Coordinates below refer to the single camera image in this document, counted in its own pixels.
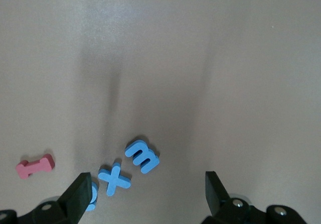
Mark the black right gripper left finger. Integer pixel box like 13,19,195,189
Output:
32,172,93,224

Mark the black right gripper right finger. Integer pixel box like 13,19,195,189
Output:
204,171,253,224

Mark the blue foam letter E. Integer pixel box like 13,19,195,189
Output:
124,138,161,175

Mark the blue foam letter Q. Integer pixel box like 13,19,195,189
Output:
84,180,98,212

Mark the blue foam letter X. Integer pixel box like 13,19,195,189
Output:
97,162,132,197

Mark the red foam letter I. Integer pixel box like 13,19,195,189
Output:
15,153,56,180

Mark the brown table cover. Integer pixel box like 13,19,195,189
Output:
0,0,321,224

